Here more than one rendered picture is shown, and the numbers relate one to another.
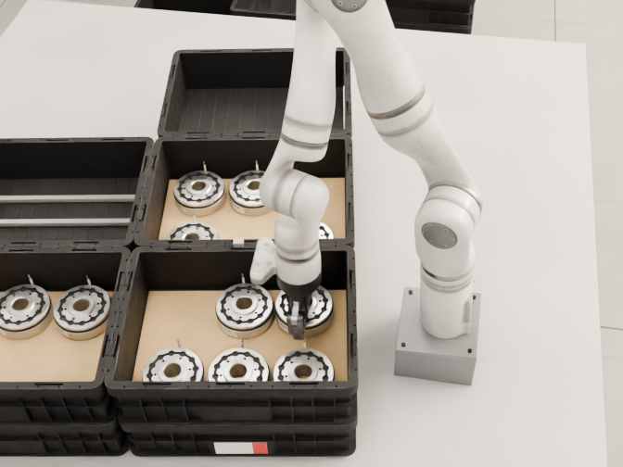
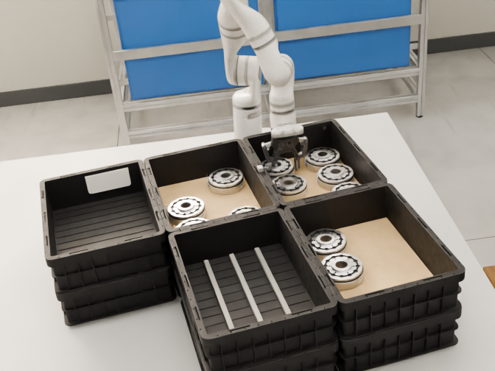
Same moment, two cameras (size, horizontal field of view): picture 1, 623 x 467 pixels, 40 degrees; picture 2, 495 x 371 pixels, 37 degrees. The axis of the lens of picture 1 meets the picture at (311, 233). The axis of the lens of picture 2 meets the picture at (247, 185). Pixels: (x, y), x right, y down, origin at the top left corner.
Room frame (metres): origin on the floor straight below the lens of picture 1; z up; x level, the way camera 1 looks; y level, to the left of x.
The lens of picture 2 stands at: (1.53, 1.80, 1.98)
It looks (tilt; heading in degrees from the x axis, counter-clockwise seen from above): 32 degrees down; 255
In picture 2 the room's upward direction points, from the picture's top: 6 degrees counter-clockwise
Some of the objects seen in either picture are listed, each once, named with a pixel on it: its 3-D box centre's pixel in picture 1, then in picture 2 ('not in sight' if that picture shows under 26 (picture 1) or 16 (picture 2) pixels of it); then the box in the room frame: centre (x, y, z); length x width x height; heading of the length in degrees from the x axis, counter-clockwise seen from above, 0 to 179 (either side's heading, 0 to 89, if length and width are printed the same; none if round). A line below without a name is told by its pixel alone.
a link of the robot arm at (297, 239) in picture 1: (300, 215); (281, 82); (0.91, 0.02, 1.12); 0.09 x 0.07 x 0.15; 59
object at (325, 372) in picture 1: (303, 373); (323, 155); (0.80, 0.02, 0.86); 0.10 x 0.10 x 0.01
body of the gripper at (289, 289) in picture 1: (298, 283); (283, 137); (0.92, 0.02, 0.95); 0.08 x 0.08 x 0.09
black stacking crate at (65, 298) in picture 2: not in sight; (110, 255); (1.48, 0.10, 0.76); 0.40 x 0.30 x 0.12; 87
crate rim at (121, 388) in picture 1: (237, 316); (310, 161); (0.88, 0.13, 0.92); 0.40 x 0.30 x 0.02; 87
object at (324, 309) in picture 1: (303, 304); (276, 166); (0.95, 0.02, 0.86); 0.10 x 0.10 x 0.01
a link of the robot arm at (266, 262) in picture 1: (286, 254); (283, 118); (0.92, 0.04, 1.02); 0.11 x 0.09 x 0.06; 80
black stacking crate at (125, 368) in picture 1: (240, 334); (311, 177); (0.88, 0.13, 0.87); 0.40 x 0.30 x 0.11; 87
